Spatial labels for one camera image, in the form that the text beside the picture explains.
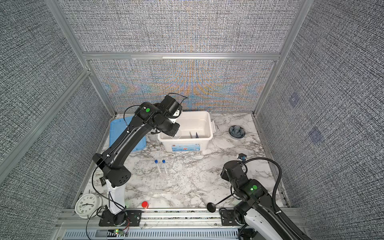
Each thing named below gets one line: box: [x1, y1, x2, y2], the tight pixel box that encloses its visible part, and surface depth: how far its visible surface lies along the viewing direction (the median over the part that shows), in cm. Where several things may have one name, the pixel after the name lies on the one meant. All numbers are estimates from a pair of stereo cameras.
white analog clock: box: [74, 193, 103, 219], surface depth 76 cm
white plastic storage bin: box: [158, 111, 216, 152], surface depth 95 cm
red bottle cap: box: [141, 201, 149, 209], surface depth 78 cm
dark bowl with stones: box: [228, 125, 246, 139], surface depth 106 cm
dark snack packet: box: [99, 176, 107, 187], surface depth 86 cm
